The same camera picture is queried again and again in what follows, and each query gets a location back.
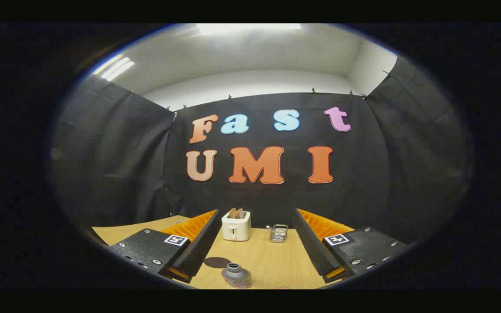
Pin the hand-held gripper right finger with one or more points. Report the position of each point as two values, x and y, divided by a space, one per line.
315 252

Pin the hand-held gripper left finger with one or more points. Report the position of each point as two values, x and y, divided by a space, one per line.
198 252

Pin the dark brown round coaster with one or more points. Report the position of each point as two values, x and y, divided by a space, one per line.
214 262

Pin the silver juice bottle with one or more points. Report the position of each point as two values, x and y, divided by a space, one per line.
236 274

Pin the white toaster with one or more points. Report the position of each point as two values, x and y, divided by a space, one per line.
236 229

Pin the wooden table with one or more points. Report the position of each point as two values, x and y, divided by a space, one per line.
272 261

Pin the toast slices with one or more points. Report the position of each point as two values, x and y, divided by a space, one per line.
236 213

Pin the striped ceiling light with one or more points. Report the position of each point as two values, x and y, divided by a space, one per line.
115 68

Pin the long ceiling light panel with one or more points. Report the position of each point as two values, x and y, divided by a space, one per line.
250 28

